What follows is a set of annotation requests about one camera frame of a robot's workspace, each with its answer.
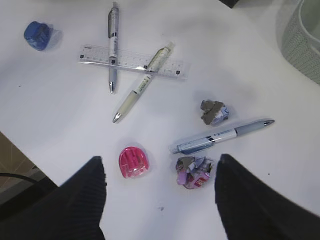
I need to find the light blue click pen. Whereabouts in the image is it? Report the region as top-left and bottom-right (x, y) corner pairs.
(169, 119), (276, 155)

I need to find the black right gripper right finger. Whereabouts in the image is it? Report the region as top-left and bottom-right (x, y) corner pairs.
(214, 154), (320, 240)

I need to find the grey paper ball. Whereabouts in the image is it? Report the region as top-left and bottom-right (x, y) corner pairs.
(200, 99), (229, 125)

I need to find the clear plastic ruler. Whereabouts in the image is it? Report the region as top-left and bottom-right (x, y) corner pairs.
(77, 44), (190, 80)

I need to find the cream white click pen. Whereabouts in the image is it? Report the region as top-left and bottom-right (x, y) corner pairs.
(112, 41), (175, 123)

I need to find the green plastic woven basket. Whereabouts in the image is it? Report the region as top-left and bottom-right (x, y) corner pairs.
(281, 0), (320, 84)

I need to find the pink paper ball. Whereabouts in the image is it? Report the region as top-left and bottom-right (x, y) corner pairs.
(175, 156), (217, 190)

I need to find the blue pencil sharpener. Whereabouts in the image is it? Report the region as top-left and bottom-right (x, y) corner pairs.
(23, 21), (64, 52)

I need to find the pink pencil sharpener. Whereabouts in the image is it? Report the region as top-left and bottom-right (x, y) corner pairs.
(118, 146), (149, 179)

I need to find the white grey click pen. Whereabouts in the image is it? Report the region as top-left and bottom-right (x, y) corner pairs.
(108, 1), (119, 94)

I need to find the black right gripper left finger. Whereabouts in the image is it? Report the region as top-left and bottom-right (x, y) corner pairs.
(0, 156), (107, 240)

